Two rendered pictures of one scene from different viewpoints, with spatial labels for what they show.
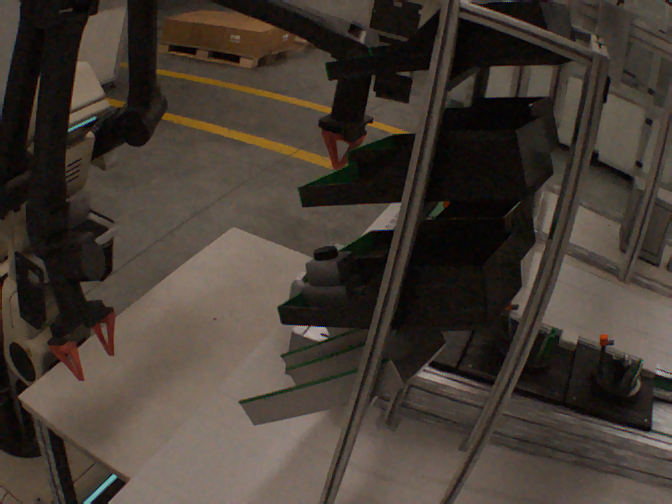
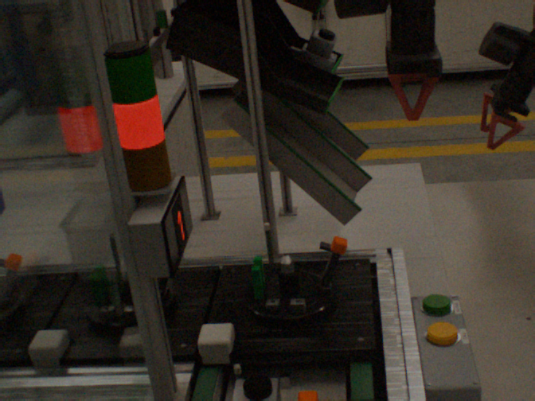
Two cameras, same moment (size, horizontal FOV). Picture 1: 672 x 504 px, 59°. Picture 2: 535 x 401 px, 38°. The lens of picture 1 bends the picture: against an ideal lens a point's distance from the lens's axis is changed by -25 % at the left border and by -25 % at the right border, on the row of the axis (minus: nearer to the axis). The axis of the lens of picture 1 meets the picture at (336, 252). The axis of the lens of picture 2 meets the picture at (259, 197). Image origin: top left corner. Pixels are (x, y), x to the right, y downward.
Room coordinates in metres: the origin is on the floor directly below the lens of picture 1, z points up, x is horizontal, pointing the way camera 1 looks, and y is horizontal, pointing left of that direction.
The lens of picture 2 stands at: (2.19, -0.34, 1.60)
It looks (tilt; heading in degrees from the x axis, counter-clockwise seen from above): 25 degrees down; 172
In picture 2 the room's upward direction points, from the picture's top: 7 degrees counter-clockwise
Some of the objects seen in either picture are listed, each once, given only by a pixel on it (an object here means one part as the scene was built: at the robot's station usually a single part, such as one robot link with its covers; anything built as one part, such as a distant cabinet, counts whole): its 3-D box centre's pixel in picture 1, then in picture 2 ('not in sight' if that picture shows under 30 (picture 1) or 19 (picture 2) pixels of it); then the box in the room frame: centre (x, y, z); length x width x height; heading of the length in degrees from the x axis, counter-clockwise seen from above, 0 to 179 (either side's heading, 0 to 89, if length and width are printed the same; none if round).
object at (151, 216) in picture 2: not in sight; (145, 155); (1.38, -0.34, 1.29); 0.12 x 0.05 x 0.25; 164
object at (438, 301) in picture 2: not in sight; (436, 306); (1.31, 0.03, 0.96); 0.04 x 0.04 x 0.02
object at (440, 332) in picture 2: not in sight; (442, 335); (1.37, 0.01, 0.96); 0.04 x 0.04 x 0.02
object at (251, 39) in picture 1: (225, 36); not in sight; (6.91, 1.53, 0.20); 1.20 x 0.80 x 0.41; 72
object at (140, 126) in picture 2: not in sight; (138, 119); (1.38, -0.34, 1.33); 0.05 x 0.05 x 0.05
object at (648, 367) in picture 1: (622, 368); not in sight; (1.09, -0.64, 1.01); 0.24 x 0.24 x 0.13; 74
